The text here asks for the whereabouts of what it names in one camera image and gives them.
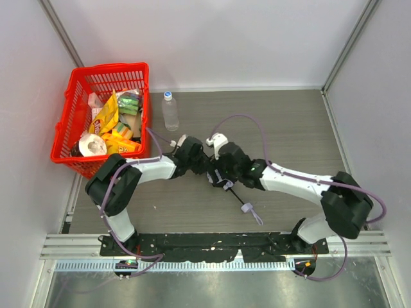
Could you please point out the aluminium rail frame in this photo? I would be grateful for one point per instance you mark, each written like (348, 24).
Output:
(371, 243)

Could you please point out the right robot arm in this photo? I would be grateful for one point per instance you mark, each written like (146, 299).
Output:
(345, 207)

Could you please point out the lavender folding umbrella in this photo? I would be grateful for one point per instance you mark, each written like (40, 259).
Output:
(227, 186)

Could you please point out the clear plastic water bottle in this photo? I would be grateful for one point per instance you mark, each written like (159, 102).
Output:
(170, 112)

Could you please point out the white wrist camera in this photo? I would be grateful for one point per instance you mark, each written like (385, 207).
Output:
(216, 141)
(179, 142)

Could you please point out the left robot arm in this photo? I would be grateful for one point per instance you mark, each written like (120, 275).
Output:
(113, 185)

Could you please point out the red plastic basket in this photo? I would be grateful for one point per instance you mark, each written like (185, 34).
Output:
(76, 115)

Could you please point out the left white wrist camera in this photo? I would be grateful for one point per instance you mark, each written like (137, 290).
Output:
(179, 142)

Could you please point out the white small box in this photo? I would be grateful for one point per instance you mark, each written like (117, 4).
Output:
(95, 104)

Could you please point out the green sponge pack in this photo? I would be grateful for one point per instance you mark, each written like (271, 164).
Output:
(128, 103)

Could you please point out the orange snack package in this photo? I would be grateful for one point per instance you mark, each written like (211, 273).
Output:
(119, 144)

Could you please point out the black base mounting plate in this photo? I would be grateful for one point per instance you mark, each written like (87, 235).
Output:
(221, 247)

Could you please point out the white tape roll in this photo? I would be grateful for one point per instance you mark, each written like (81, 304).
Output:
(91, 145)

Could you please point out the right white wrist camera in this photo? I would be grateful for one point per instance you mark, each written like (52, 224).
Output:
(216, 141)

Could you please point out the white slotted cable duct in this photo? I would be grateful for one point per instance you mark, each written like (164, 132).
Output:
(123, 267)

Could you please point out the yellow chips bag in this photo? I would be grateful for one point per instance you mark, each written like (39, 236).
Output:
(107, 118)

